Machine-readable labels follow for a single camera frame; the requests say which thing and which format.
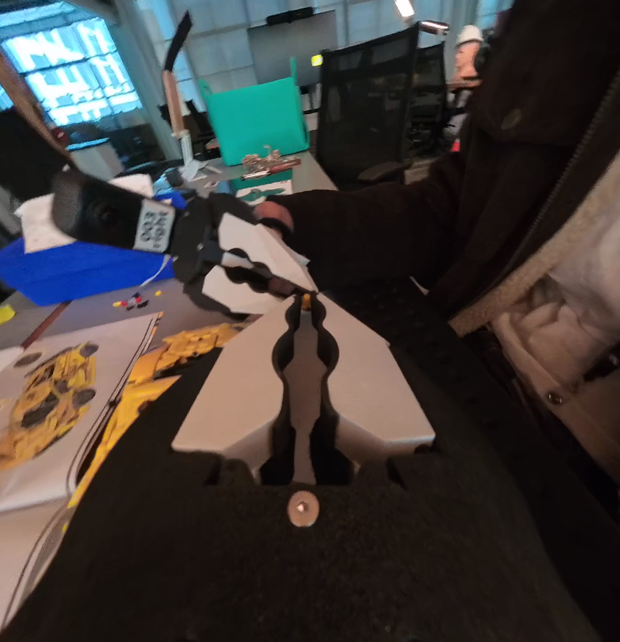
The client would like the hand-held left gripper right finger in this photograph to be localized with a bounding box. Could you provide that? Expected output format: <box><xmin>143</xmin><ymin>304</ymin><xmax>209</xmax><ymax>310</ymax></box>
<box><xmin>311</xmin><ymin>294</ymin><xmax>437</xmax><ymax>485</ymax></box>

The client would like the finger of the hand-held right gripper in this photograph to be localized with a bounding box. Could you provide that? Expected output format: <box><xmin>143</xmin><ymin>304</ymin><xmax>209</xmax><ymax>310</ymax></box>
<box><xmin>202</xmin><ymin>265</ymin><xmax>290</xmax><ymax>316</ymax></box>
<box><xmin>216</xmin><ymin>216</ymin><xmax>319</xmax><ymax>293</ymax></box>

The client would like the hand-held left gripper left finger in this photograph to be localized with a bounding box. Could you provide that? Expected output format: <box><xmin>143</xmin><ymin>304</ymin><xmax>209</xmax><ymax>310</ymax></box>
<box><xmin>171</xmin><ymin>295</ymin><xmax>296</xmax><ymax>485</ymax></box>

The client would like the yellow toy brick car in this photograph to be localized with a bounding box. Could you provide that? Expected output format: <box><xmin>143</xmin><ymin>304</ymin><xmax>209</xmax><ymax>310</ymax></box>
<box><xmin>64</xmin><ymin>322</ymin><xmax>251</xmax><ymax>507</ymax></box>

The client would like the person's right forearm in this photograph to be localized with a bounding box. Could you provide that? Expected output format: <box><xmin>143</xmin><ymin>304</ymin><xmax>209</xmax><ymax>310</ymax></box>
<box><xmin>267</xmin><ymin>150</ymin><xmax>472</xmax><ymax>293</ymax></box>

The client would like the person's right hand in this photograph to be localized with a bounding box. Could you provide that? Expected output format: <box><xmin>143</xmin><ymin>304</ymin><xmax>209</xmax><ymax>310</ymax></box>
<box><xmin>254</xmin><ymin>200</ymin><xmax>296</xmax><ymax>240</ymax></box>

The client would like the green booklet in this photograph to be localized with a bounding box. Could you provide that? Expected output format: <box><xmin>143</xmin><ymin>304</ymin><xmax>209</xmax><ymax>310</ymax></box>
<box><xmin>234</xmin><ymin>181</ymin><xmax>296</xmax><ymax>204</ymax></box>

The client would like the green plastic bin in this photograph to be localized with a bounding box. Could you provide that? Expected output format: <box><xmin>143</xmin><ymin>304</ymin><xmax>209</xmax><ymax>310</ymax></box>
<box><xmin>199</xmin><ymin>58</ymin><xmax>311</xmax><ymax>167</ymax></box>

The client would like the blue plastic bin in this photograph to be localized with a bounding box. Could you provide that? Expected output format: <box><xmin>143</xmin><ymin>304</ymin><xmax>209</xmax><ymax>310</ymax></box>
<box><xmin>0</xmin><ymin>236</ymin><xmax>176</xmax><ymax>307</ymax></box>

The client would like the curved wood and black lamp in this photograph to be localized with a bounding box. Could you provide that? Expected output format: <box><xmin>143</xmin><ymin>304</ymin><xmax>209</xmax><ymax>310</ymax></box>
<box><xmin>161</xmin><ymin>11</ymin><xmax>211</xmax><ymax>182</ymax></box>

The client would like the white patterned paper bag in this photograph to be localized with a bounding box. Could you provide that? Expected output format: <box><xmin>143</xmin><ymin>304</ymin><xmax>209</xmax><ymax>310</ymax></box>
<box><xmin>16</xmin><ymin>173</ymin><xmax>156</xmax><ymax>254</ymax></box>

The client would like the open instruction booklet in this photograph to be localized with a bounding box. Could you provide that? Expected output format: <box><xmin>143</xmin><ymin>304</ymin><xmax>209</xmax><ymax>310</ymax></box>
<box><xmin>0</xmin><ymin>311</ymin><xmax>163</xmax><ymax>628</ymax></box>

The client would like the large window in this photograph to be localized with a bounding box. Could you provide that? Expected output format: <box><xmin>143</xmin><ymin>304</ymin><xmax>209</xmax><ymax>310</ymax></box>
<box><xmin>1</xmin><ymin>20</ymin><xmax>143</xmax><ymax>127</ymax></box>

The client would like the black video bar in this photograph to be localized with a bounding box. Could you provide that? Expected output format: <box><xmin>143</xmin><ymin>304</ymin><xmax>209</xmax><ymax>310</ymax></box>
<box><xmin>266</xmin><ymin>7</ymin><xmax>314</xmax><ymax>26</ymax></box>

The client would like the white shirt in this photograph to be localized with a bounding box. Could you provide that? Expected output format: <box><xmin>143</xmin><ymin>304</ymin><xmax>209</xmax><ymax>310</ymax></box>
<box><xmin>490</xmin><ymin>145</ymin><xmax>620</xmax><ymax>502</ymax></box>

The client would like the wall screen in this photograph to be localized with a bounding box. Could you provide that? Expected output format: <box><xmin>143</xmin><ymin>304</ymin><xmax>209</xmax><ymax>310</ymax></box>
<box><xmin>247</xmin><ymin>10</ymin><xmax>339</xmax><ymax>87</ymax></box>

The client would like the wooden post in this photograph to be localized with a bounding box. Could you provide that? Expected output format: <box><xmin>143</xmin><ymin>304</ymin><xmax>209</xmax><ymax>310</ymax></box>
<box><xmin>0</xmin><ymin>40</ymin><xmax>57</xmax><ymax>147</ymax></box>

